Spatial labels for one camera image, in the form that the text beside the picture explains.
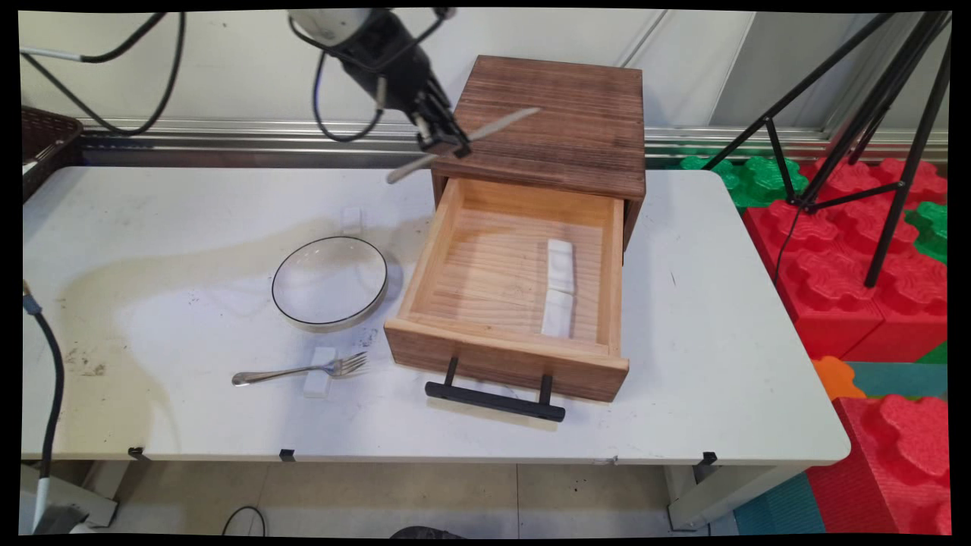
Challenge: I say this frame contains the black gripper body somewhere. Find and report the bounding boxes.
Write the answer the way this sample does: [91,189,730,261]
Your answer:
[336,11,450,120]

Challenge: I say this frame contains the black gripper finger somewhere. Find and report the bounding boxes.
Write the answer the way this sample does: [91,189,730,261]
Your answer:
[413,111,457,158]
[429,79,472,155]

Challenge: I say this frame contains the silver table knife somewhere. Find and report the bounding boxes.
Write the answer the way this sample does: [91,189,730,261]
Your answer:
[385,106,542,186]

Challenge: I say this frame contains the dark brown wooden cabinet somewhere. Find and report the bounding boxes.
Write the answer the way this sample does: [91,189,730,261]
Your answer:
[430,55,647,268]

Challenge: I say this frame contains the light wooden drawer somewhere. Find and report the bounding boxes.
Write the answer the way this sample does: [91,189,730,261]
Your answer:
[383,177,631,403]

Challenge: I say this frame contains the white plate with black rim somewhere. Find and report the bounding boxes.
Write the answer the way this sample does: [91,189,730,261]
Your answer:
[271,235,390,332]

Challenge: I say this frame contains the silver fork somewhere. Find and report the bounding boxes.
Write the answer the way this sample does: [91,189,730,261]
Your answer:
[231,351,369,387]

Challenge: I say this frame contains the green foam block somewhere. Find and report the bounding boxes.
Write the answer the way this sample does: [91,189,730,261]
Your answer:
[677,155,809,209]
[903,200,950,266]

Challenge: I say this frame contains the large red foam block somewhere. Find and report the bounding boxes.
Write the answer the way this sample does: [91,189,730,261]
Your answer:
[741,157,950,362]

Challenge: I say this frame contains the black tripod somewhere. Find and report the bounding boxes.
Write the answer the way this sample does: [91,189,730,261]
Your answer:
[701,11,954,290]

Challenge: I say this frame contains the white table leg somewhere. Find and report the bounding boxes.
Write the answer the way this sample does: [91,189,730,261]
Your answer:
[665,463,799,531]
[20,461,120,530]

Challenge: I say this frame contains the orange foam piece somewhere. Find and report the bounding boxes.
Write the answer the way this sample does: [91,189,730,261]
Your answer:
[811,356,866,402]

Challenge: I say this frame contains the teal foam mat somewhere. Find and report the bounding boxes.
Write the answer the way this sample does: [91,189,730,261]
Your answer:
[845,359,950,400]

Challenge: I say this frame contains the silver wall rail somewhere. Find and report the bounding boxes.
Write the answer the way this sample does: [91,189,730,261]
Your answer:
[74,116,950,169]

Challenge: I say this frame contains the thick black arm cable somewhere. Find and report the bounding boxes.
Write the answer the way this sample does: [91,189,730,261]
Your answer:
[20,11,188,138]

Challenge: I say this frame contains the black drawer handle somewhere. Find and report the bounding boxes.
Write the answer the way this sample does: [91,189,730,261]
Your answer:
[424,356,567,424]

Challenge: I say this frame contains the black floor cable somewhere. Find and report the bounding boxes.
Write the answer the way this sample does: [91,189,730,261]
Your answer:
[220,504,267,538]

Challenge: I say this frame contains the black cable with grey plug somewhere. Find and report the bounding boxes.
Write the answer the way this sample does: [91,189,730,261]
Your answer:
[21,279,66,533]

